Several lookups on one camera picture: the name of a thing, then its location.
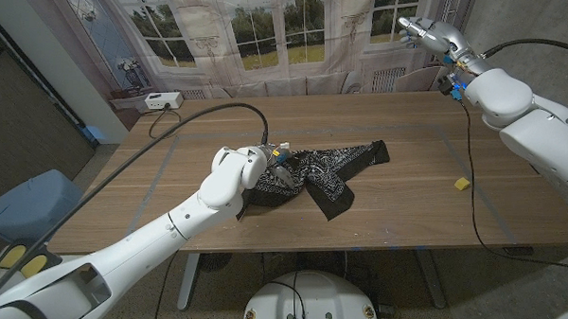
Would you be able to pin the black floor fan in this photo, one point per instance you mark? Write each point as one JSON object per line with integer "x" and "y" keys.
{"x": 216, "y": 261}

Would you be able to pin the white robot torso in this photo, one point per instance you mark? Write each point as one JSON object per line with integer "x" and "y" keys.
{"x": 317, "y": 300}

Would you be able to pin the blue chair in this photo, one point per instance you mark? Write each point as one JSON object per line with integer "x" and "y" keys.
{"x": 30, "y": 206}

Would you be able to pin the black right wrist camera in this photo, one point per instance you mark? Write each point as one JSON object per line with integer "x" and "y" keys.
{"x": 446, "y": 85}

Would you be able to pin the small yellow block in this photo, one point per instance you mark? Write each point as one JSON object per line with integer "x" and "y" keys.
{"x": 462, "y": 183}

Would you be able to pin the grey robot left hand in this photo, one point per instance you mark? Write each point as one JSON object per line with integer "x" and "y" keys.
{"x": 284, "y": 166}

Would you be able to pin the black pedal with yellow pads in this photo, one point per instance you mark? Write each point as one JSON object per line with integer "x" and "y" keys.
{"x": 32, "y": 265}

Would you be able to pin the grey table leg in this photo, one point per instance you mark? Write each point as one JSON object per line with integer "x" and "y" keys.
{"x": 188, "y": 281}
{"x": 430, "y": 277}

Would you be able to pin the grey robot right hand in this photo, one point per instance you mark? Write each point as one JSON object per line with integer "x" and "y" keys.
{"x": 443, "y": 38}

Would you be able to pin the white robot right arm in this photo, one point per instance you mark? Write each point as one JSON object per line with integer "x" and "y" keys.
{"x": 539, "y": 131}

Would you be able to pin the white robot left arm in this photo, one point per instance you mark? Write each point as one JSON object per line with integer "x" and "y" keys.
{"x": 149, "y": 240}

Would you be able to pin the white power strip box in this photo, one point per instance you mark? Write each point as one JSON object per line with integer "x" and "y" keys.
{"x": 163, "y": 100}

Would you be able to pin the black paisley bandana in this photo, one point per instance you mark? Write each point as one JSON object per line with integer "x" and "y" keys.
{"x": 327, "y": 177}

